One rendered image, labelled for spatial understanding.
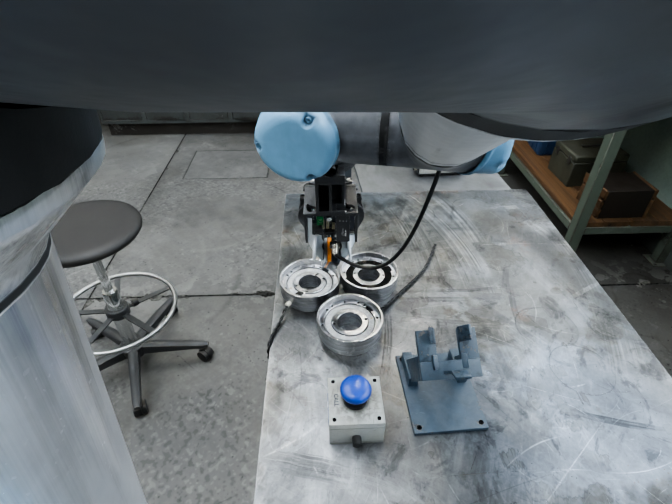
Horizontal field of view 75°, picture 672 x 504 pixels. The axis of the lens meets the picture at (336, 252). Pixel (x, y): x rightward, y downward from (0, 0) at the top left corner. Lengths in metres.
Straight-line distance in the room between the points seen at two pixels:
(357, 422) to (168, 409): 1.18
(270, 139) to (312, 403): 0.39
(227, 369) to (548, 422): 1.27
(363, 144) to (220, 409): 1.35
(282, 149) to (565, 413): 0.53
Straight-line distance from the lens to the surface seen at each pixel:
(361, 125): 0.38
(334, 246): 0.66
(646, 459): 0.72
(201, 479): 1.53
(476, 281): 0.86
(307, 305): 0.74
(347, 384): 0.57
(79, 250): 1.38
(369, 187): 1.36
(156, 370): 1.81
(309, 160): 0.38
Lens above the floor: 1.34
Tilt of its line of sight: 38 degrees down
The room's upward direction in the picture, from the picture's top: straight up
